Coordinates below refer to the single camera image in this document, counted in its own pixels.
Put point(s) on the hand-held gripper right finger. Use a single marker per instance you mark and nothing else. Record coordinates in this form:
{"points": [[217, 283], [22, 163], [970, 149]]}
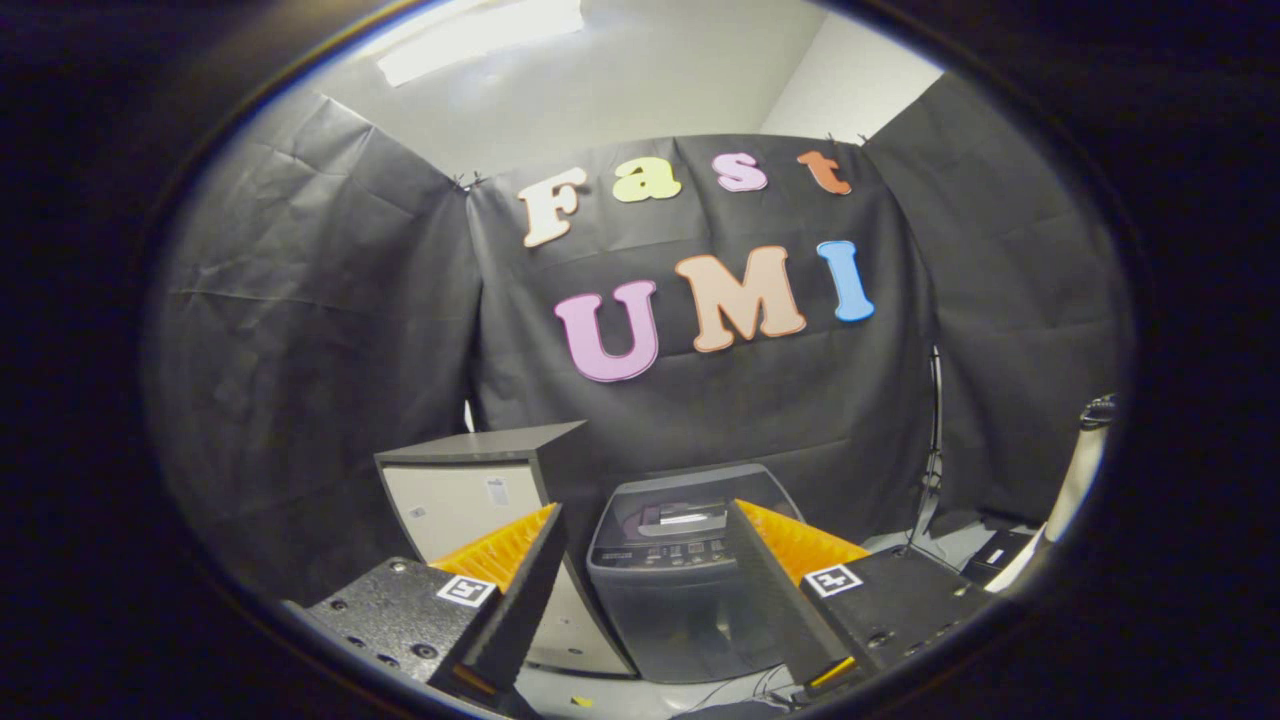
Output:
{"points": [[770, 590]]}

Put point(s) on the black backdrop cloth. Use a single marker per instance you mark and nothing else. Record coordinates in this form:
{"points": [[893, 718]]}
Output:
{"points": [[320, 350]]}

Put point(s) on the dark grey washing machine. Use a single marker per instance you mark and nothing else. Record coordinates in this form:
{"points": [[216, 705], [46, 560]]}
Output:
{"points": [[660, 620]]}

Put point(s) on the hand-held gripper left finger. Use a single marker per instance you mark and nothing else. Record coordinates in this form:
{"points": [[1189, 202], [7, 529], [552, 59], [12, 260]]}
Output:
{"points": [[525, 595]]}

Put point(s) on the white pole with black top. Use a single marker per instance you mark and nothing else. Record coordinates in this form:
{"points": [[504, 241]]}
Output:
{"points": [[1085, 470]]}

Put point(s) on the ceiling light panel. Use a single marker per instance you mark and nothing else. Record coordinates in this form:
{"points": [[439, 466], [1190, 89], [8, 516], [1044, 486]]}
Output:
{"points": [[470, 35]]}

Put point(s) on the thin black stand pole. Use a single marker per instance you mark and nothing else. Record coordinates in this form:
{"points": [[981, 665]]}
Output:
{"points": [[936, 420]]}

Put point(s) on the black box with white label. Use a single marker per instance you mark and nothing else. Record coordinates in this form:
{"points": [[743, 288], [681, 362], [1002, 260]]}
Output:
{"points": [[1000, 555]]}

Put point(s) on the grey and white cabinet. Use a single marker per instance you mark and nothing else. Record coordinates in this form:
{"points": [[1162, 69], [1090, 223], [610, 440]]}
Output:
{"points": [[450, 500]]}

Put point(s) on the dark glass washing machine lid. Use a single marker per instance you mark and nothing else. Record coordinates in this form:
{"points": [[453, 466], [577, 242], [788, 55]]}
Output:
{"points": [[660, 500]]}

